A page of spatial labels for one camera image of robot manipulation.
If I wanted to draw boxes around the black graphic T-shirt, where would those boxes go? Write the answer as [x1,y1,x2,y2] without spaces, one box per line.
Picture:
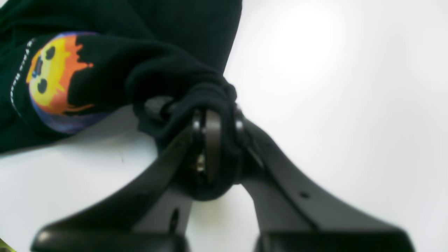
[0,0,244,202]

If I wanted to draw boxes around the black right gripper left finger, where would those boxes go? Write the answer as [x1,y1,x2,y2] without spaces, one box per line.
[31,110,222,252]

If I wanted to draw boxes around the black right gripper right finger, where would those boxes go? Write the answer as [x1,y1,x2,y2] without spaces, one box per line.
[234,106,415,252]

